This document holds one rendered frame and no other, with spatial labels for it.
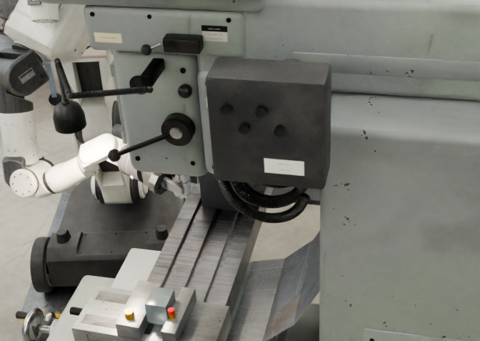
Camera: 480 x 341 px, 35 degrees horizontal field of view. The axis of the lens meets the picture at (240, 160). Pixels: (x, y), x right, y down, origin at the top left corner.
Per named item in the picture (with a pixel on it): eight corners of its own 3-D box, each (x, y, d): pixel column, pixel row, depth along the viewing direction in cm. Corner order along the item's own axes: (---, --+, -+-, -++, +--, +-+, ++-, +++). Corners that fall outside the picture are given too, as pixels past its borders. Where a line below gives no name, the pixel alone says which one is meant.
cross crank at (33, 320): (15, 353, 230) (6, 325, 223) (33, 324, 239) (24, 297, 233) (63, 360, 226) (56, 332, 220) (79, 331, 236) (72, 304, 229)
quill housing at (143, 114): (127, 176, 174) (106, 49, 156) (156, 129, 191) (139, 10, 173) (207, 183, 170) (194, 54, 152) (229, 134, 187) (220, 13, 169)
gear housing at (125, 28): (87, 52, 156) (78, 6, 150) (128, 6, 175) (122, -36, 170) (246, 61, 148) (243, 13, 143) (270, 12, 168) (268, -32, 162)
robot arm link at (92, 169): (115, 150, 190) (72, 170, 194) (135, 161, 197) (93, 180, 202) (111, 128, 193) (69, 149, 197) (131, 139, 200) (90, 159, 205)
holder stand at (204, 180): (201, 206, 227) (195, 150, 216) (228, 166, 244) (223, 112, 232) (238, 213, 223) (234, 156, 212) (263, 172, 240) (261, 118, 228)
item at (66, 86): (55, 66, 164) (53, 60, 163) (61, 65, 164) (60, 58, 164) (67, 101, 151) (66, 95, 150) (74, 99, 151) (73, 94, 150)
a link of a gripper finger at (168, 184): (185, 195, 183) (166, 186, 186) (183, 184, 181) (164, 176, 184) (180, 199, 182) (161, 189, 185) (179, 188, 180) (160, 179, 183)
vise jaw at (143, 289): (116, 335, 176) (114, 323, 173) (141, 291, 187) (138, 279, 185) (141, 339, 174) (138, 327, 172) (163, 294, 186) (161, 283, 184)
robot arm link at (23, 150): (-3, 197, 202) (-12, 114, 197) (22, 184, 214) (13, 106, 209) (36, 199, 199) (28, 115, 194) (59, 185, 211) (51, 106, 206)
